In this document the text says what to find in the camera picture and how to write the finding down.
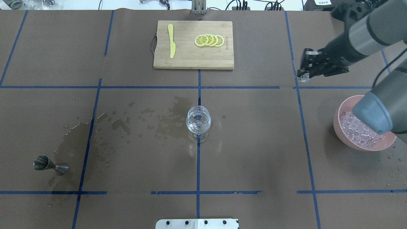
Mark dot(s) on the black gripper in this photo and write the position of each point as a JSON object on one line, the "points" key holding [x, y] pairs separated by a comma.
{"points": [[337, 56]]}

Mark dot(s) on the clear ice cube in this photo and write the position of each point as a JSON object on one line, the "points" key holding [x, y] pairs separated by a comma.
{"points": [[304, 78]]}

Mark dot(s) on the steel double jigger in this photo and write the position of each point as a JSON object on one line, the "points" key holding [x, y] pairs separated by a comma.
{"points": [[43, 162]]}

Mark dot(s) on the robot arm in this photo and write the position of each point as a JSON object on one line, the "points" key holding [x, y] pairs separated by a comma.
{"points": [[368, 31]]}

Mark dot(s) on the clear ice cubes pile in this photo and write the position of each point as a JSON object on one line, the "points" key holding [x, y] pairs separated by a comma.
{"points": [[359, 133]]}

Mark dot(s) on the clear wine glass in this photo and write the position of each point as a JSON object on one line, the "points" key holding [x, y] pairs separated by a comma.
{"points": [[198, 122]]}

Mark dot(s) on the pink bowl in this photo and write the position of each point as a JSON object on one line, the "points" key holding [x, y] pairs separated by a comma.
{"points": [[347, 105]]}

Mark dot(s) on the lemon slice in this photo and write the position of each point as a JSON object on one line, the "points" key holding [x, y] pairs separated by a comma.
{"points": [[201, 40], [220, 41], [210, 39], [214, 41]]}

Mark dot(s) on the bamboo cutting board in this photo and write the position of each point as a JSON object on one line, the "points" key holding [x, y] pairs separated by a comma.
{"points": [[190, 56]]}

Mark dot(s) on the yellow plastic knife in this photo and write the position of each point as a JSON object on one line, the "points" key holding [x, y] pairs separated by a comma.
{"points": [[171, 40]]}

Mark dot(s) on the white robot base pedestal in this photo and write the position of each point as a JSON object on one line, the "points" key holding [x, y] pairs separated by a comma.
{"points": [[221, 223]]}

